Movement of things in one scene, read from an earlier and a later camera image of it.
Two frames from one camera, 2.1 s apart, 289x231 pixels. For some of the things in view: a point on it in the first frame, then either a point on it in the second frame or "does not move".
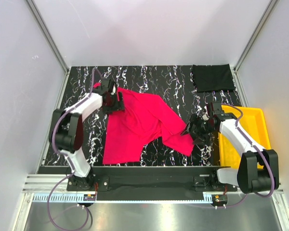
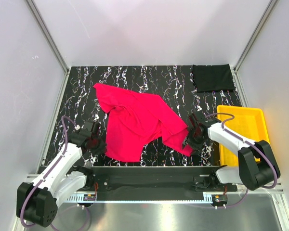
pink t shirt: (146, 117) does not move
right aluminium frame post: (262, 21) does not move
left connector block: (91, 197) does not move
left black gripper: (120, 101) to (96, 142)
